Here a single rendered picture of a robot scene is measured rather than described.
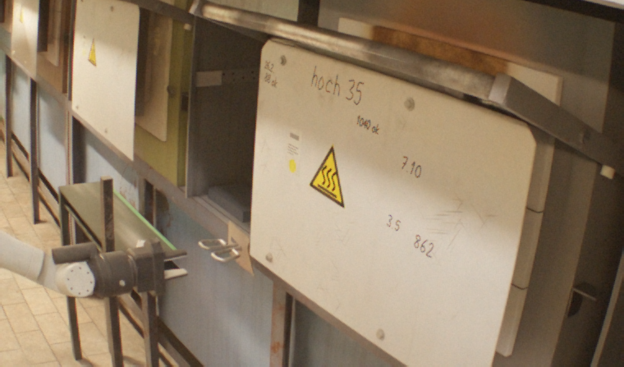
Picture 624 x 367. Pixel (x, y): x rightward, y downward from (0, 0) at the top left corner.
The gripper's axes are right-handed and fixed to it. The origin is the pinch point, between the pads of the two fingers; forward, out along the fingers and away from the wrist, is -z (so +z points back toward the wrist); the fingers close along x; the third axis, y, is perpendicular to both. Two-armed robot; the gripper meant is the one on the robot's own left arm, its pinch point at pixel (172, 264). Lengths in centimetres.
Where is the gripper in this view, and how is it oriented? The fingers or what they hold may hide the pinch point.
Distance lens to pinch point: 157.2
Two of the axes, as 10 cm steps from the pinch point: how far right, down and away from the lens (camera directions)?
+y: -5.7, -2.8, 7.7
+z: -8.2, 1.1, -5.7
